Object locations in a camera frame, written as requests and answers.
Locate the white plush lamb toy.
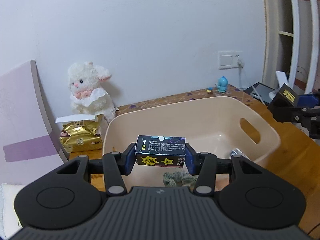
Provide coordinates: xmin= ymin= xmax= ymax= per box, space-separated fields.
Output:
xmin=68 ymin=62 xmax=116 ymax=122

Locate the gold tissue pack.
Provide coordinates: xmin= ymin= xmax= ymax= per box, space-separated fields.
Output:
xmin=55 ymin=114 xmax=108 ymax=153

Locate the dark grey laptop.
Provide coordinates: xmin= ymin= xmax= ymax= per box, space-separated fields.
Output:
xmin=244 ymin=82 xmax=275 ymax=106

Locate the green scrunchie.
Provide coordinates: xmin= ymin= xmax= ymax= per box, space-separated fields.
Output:
xmin=163 ymin=171 xmax=198 ymax=187

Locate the white wardrobe shelf frame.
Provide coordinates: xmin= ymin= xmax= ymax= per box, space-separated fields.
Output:
xmin=263 ymin=0 xmax=319 ymax=94

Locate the white phone stand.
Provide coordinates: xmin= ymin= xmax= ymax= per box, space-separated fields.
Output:
xmin=269 ymin=71 xmax=289 ymax=100

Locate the dark blue printed carton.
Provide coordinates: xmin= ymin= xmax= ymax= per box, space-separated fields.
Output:
xmin=135 ymin=135 xmax=185 ymax=167

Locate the beige plastic storage bin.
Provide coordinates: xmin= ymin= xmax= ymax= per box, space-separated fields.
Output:
xmin=102 ymin=96 xmax=281 ymax=190

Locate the pink purple headboard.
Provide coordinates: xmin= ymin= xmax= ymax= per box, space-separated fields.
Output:
xmin=1 ymin=60 xmax=67 ymax=185

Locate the blue cartoon figurine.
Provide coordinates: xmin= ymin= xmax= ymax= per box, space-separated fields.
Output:
xmin=216 ymin=76 xmax=228 ymax=93

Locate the silver wrapped item in bin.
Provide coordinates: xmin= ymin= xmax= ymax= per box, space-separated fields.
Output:
xmin=229 ymin=148 xmax=248 ymax=159

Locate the white power cable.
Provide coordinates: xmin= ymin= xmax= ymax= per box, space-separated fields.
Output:
xmin=236 ymin=59 xmax=249 ymax=91

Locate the black box yellow print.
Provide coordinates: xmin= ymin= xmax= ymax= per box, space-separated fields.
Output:
xmin=267 ymin=83 xmax=299 ymax=123

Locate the white wall switch socket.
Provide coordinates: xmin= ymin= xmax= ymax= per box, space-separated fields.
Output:
xmin=218 ymin=50 xmax=243 ymax=69

